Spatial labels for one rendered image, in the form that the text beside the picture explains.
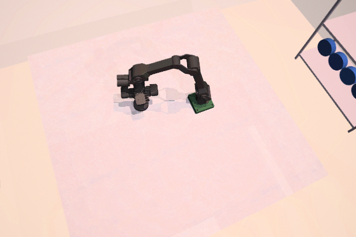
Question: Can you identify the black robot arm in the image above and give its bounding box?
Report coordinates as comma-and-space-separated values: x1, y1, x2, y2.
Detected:
117, 53, 212, 106

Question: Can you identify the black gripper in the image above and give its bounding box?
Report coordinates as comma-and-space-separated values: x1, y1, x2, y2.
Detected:
121, 84, 158, 99

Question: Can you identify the black stepped round pedestal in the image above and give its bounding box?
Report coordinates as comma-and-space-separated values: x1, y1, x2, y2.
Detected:
133, 100, 148, 111

